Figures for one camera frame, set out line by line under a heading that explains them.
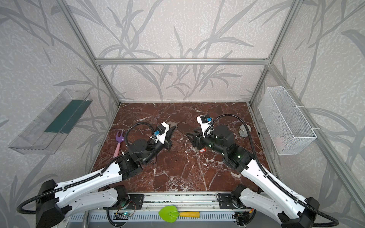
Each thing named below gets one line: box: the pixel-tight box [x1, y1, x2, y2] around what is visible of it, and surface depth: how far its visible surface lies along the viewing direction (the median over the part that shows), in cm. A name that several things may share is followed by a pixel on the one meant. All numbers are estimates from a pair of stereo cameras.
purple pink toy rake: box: [113, 131, 125, 159], surface depth 98 cm
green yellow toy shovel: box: [158, 205, 201, 223], surface depth 71 cm
